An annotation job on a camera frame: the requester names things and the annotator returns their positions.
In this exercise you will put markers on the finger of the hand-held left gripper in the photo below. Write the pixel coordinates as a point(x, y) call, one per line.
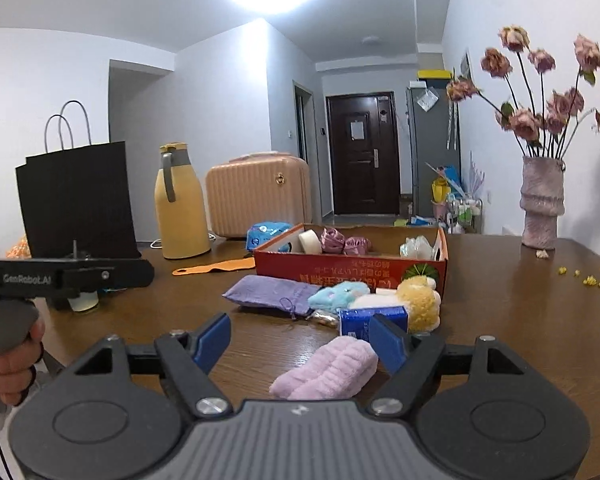
point(115, 272)

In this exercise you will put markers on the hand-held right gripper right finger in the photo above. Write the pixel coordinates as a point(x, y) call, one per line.
point(387, 340)

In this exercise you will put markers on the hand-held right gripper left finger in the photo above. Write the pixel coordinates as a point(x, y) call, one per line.
point(212, 335)

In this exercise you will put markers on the small blue white box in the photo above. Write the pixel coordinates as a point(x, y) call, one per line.
point(360, 322)

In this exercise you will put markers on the white yellow alpaca plush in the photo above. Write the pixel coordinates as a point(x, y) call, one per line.
point(420, 305)

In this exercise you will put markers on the light blue plush toy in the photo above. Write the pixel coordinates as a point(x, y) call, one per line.
point(337, 295)

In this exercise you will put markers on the lilac fluffy headband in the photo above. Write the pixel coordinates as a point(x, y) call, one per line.
point(325, 370)

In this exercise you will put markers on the red printed cardboard box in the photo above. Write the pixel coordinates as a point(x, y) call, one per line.
point(340, 270)

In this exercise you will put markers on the iridescent cellophane packet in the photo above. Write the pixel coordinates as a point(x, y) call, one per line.
point(420, 249)

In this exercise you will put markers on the mauve satin scrunchie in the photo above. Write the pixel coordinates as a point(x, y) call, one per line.
point(357, 246)

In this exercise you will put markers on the white round sponge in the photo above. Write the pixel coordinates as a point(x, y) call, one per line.
point(310, 241)

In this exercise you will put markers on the person's left hand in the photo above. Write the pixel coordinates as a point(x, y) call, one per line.
point(17, 377)

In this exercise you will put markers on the plastic cup with straw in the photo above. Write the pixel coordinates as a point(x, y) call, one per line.
point(84, 302)

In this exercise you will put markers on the shiny gold wrapper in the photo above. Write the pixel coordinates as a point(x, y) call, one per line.
point(325, 319)

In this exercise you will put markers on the black paper bag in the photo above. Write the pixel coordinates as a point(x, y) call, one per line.
point(80, 200)

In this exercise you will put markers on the yellow thermos jug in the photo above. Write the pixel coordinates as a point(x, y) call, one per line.
point(182, 215)

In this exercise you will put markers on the blue tissue packet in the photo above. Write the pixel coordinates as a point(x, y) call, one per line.
point(267, 234)

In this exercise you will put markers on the pink ribbed suitcase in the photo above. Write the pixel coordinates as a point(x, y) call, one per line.
point(257, 195)

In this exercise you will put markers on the yellow flower pot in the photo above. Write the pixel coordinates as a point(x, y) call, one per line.
point(441, 191)

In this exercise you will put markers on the dark wooden door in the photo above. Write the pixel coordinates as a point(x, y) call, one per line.
point(362, 170)

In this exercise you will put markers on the fallen dried petal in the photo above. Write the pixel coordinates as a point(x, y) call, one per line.
point(542, 254)

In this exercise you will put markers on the grey refrigerator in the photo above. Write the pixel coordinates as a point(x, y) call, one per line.
point(430, 160)

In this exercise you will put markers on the purple feather decoration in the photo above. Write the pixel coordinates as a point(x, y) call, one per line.
point(476, 175)

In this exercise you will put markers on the pink ceramic vase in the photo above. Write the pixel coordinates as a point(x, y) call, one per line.
point(542, 205)

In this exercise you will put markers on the scattered yellow flower buds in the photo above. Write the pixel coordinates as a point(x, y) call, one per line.
point(590, 280)

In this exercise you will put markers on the clear plastic bag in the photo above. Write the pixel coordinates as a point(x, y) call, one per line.
point(426, 99)

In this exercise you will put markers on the bunch of dried roses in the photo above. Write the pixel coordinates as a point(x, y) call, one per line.
point(527, 122)

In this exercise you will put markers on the yellow flat box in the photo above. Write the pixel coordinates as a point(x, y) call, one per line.
point(435, 74)

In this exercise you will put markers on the small ceiling fixture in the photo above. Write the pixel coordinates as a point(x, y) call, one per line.
point(372, 40)

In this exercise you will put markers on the grey interior door frame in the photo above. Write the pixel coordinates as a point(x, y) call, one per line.
point(304, 120)

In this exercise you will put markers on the wall picture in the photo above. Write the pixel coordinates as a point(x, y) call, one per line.
point(466, 70)

